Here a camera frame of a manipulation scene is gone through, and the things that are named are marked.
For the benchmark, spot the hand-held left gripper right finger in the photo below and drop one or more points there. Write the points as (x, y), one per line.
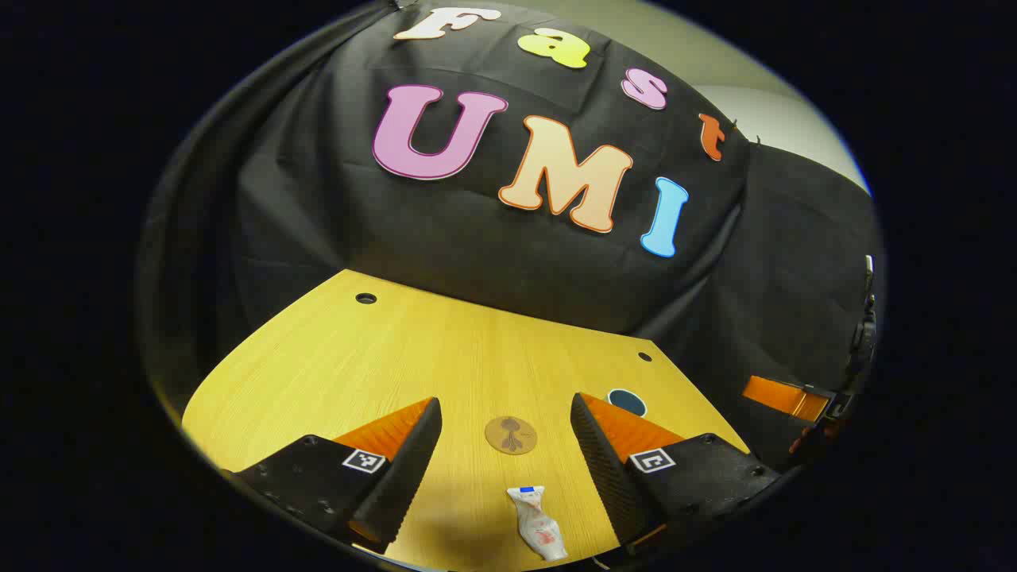
(604, 469)

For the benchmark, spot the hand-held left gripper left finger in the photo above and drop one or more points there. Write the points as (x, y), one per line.
(409, 469)

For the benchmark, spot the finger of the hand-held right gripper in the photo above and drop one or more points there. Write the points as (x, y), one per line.
(783, 396)

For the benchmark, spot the pale green cup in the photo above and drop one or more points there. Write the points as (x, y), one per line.
(628, 402)

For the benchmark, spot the white toothpaste tube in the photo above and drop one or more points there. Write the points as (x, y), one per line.
(539, 524)

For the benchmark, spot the round brown coaster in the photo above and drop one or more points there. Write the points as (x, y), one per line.
(511, 435)

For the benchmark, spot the yellow wooden desktop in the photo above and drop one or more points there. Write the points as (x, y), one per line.
(477, 357)

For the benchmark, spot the black backdrop cloth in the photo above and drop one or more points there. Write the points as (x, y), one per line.
(508, 262)

